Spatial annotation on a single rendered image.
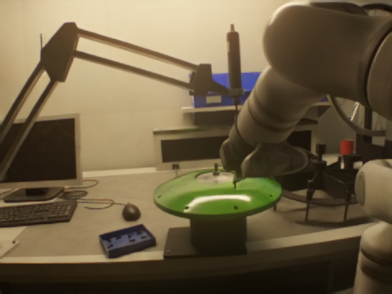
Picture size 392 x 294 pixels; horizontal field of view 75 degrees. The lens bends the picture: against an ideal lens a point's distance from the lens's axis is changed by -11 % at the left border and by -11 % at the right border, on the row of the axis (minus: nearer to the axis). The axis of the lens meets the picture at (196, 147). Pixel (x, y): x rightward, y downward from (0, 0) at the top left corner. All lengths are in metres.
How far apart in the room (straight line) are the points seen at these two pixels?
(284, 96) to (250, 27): 1.35
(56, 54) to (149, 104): 0.89
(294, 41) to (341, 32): 0.04
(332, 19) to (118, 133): 1.46
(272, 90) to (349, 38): 0.12
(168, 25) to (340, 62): 1.43
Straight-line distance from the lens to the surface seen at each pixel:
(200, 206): 0.58
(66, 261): 0.78
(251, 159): 0.36
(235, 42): 0.85
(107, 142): 1.63
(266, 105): 0.33
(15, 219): 1.07
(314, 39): 0.23
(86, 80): 1.64
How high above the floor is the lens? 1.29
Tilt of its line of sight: 11 degrees down
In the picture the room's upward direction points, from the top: 4 degrees counter-clockwise
